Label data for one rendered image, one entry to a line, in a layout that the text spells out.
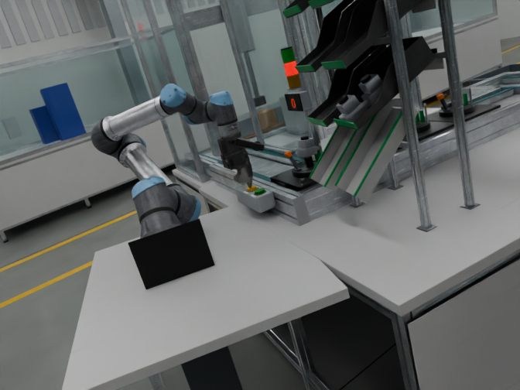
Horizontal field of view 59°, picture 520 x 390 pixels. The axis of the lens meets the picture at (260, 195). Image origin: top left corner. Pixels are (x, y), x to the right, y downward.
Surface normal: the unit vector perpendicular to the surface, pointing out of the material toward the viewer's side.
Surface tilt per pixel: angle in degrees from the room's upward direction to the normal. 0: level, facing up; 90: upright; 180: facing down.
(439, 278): 0
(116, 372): 0
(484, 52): 90
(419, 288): 0
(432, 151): 90
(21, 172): 90
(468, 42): 90
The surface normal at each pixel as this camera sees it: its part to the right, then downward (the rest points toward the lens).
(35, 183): 0.56, 0.12
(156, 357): -0.26, -0.92
